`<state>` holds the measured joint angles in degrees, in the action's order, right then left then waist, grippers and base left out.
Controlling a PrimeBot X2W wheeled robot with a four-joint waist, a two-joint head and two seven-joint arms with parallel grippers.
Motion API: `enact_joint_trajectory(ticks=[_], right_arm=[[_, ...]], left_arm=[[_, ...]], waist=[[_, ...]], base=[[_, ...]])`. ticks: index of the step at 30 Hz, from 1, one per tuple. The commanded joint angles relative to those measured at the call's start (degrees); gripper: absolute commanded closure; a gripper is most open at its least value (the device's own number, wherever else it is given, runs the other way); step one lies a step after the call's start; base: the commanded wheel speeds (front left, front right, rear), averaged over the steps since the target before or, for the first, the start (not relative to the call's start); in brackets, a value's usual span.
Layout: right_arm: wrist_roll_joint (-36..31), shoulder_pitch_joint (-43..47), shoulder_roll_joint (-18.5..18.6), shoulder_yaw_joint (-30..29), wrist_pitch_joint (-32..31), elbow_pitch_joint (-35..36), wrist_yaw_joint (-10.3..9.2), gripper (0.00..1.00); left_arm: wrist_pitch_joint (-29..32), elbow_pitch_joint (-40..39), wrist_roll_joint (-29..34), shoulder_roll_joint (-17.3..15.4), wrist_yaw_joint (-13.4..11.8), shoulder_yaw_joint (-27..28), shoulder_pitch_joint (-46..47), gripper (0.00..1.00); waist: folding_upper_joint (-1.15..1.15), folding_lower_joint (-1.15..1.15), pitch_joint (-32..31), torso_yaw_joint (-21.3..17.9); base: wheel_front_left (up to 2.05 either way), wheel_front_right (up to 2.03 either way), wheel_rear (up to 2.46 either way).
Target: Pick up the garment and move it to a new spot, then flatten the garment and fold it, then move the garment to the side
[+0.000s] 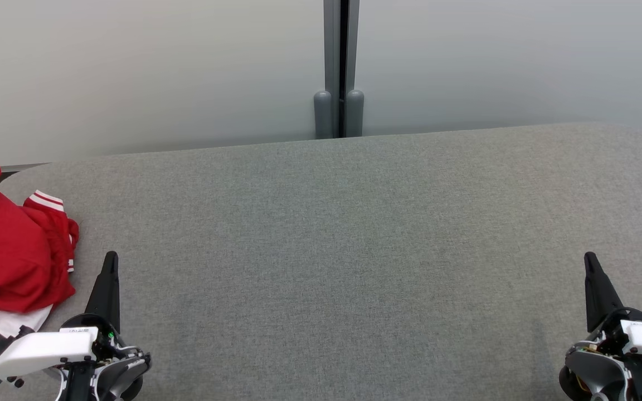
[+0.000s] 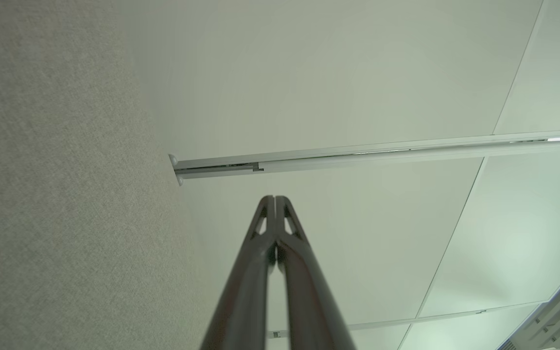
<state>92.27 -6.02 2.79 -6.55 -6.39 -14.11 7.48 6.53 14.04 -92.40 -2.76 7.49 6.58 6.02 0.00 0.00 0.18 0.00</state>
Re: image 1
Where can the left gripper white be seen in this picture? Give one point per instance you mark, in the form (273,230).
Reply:
(42,348)

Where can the red white sports shirt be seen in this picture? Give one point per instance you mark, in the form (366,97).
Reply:
(9,322)

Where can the grey partition bottom rail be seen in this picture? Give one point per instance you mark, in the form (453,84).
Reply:
(25,166)

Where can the grey cylindrical post bumper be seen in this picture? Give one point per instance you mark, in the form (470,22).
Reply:
(322,114)
(355,114)

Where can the grey partition frame post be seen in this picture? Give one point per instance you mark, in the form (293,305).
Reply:
(332,44)

